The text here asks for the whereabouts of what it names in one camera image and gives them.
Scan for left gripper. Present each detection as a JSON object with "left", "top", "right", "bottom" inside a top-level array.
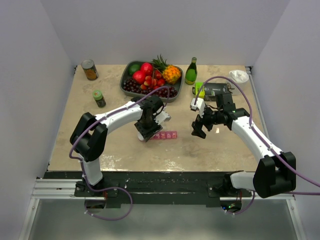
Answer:
[{"left": 134, "top": 114, "right": 162, "bottom": 142}]

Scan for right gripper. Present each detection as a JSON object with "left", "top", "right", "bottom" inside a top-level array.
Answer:
[{"left": 191, "top": 105, "right": 223, "bottom": 139}]

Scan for pink weekly pill organizer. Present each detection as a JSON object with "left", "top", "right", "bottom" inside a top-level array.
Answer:
[{"left": 151, "top": 131, "right": 178, "bottom": 140}]

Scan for white-capped pill bottle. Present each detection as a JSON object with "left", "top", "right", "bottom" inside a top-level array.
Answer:
[{"left": 137, "top": 132, "right": 145, "bottom": 142}]

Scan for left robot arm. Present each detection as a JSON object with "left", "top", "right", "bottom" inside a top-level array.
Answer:
[{"left": 69, "top": 95, "right": 171, "bottom": 196}]

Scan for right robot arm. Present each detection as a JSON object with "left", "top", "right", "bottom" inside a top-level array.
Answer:
[{"left": 190, "top": 93, "right": 296, "bottom": 198}]

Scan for black and green box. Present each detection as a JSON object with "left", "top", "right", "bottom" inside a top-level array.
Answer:
[{"left": 198, "top": 82, "right": 229, "bottom": 102}]

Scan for dark grapes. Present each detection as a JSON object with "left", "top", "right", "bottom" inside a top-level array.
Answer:
[{"left": 128, "top": 78, "right": 177, "bottom": 98}]

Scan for red apple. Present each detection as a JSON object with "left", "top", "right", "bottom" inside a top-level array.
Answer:
[{"left": 132, "top": 70, "right": 146, "bottom": 85}]

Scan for green glass bottle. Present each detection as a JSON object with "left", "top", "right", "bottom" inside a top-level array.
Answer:
[{"left": 185, "top": 57, "right": 198, "bottom": 85}]

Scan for grey fruit tray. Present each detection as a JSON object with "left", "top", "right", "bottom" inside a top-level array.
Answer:
[{"left": 119, "top": 60, "right": 184, "bottom": 103}]

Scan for pineapple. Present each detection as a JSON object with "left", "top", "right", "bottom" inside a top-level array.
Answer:
[{"left": 151, "top": 54, "right": 182, "bottom": 85}]

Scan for red pomegranate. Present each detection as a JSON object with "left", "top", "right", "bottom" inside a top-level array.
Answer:
[{"left": 140, "top": 62, "right": 154, "bottom": 76}]

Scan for green-lidded spice jar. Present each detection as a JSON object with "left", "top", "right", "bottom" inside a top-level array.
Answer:
[{"left": 92, "top": 90, "right": 106, "bottom": 108}]

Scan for green lime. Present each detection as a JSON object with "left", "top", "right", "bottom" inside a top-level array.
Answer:
[{"left": 128, "top": 64, "right": 141, "bottom": 76}]

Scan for tin can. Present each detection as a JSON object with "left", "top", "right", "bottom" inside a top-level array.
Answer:
[{"left": 81, "top": 59, "right": 99, "bottom": 81}]

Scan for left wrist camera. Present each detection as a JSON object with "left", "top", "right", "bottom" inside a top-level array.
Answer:
[{"left": 154, "top": 110, "right": 171, "bottom": 125}]

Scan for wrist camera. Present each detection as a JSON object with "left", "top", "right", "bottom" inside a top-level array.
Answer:
[
  {"left": 190, "top": 98, "right": 206, "bottom": 118},
  {"left": 154, "top": 110, "right": 171, "bottom": 125}
]

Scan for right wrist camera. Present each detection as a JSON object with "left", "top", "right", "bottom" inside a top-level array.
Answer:
[{"left": 190, "top": 98, "right": 206, "bottom": 118}]

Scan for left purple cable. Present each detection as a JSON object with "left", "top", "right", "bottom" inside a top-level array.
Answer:
[{"left": 68, "top": 86, "right": 171, "bottom": 193}]

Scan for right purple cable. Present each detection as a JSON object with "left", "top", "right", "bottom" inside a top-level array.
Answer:
[{"left": 193, "top": 76, "right": 320, "bottom": 196}]

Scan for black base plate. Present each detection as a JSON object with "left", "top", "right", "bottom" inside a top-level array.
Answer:
[{"left": 43, "top": 171, "right": 252, "bottom": 208}]

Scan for lower purple cable loop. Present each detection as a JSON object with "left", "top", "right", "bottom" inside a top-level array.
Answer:
[{"left": 84, "top": 187, "right": 135, "bottom": 221}]

